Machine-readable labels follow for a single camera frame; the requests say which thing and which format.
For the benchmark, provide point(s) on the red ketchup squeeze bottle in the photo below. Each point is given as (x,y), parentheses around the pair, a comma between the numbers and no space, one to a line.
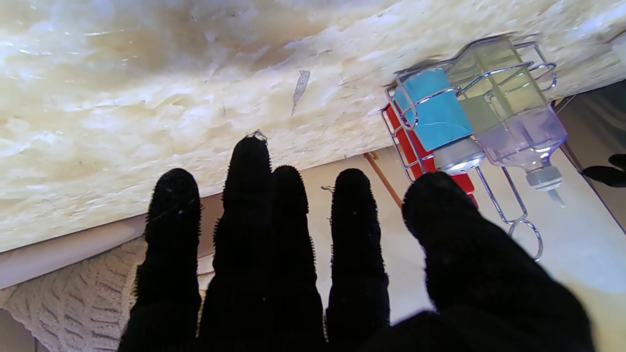
(415,154)

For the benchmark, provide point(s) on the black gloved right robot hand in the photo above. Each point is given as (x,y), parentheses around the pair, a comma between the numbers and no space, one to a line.
(274,274)

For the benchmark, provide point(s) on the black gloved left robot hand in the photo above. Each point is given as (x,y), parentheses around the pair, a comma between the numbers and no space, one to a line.
(606,173)

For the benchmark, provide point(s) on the teal shaker with silver cap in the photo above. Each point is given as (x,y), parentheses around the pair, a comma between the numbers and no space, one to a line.
(440,117)

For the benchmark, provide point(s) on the dark television on backdrop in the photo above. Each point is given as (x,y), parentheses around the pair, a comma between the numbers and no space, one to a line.
(596,127)

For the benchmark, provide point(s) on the clear square oil bottle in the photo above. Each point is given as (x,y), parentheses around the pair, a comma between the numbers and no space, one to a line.
(513,117)

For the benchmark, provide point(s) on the knitted cushion on backdrop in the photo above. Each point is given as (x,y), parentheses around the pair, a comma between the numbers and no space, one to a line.
(78,303)

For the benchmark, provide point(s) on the tripod floor lamp on backdrop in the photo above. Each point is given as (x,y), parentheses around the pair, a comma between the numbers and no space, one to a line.
(384,181)

